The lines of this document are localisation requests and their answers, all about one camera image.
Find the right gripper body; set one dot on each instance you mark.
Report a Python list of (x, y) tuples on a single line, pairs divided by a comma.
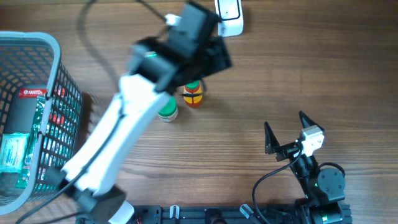
[(287, 150)]

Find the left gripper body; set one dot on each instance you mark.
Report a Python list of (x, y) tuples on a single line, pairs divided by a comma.
[(214, 57)]

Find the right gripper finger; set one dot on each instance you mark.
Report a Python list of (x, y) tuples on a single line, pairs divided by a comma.
[(307, 122), (271, 144)]

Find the red sauce bottle green cap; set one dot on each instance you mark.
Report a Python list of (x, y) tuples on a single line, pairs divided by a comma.
[(193, 94)]

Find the green lid spice jar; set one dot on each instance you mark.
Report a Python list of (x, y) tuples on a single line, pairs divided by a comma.
[(169, 112)]

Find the red instant coffee stick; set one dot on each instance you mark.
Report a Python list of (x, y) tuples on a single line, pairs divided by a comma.
[(31, 92)]

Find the teal wet wipes pack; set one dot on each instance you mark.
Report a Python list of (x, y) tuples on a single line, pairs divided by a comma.
[(13, 148)]

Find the green glove package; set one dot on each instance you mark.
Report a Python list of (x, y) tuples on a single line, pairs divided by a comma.
[(29, 152)]

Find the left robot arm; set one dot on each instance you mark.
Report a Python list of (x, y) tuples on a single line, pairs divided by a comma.
[(157, 69)]

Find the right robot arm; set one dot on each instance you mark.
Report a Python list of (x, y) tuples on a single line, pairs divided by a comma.
[(323, 184)]

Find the white barcode scanner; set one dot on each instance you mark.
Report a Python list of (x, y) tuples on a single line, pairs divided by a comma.
[(231, 13)]

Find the grey plastic mesh basket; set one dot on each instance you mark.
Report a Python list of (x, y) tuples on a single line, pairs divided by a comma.
[(34, 60)]

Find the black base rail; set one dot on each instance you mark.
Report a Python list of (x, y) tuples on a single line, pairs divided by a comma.
[(243, 214)]

